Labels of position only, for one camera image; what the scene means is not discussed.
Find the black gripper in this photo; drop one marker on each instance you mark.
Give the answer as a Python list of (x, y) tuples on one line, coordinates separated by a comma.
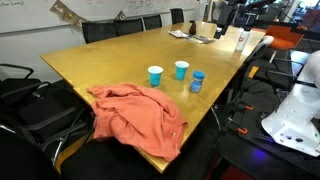
[(222, 28)]

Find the blue plastic cup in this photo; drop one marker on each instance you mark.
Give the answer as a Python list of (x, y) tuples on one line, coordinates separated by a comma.
[(155, 78), (181, 71)]

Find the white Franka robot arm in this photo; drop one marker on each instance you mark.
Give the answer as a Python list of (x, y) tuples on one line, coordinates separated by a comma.
[(293, 113)]

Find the dark printed magazine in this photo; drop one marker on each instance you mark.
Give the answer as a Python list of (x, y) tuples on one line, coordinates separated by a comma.
[(203, 39)]

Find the white bottle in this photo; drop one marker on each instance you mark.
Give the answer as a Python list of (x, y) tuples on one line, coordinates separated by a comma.
[(242, 40)]

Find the dark spray bottle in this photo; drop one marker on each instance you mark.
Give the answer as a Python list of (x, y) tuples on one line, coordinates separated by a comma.
[(192, 28)]

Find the printed paper leaflet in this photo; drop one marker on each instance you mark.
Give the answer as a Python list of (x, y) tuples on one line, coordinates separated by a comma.
[(178, 33)]

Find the white chair backrest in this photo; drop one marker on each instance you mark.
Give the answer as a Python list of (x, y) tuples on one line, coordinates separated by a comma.
[(266, 41)]

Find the jar with blue lid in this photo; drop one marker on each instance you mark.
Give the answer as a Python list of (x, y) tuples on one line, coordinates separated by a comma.
[(197, 83)]

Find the orange cloth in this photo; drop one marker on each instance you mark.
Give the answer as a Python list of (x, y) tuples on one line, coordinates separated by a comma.
[(140, 120)]

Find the paper pennant banner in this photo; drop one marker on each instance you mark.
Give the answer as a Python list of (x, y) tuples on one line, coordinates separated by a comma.
[(58, 8)]

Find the large written whiteboard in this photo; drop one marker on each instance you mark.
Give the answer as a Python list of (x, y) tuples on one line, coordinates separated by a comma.
[(30, 15)]

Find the black armrest office chair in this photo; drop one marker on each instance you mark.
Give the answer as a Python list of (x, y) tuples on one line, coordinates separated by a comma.
[(16, 86), (23, 160), (46, 113)]

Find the orange chair with black frame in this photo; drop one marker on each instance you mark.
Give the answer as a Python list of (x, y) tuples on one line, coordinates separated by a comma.
[(283, 36)]

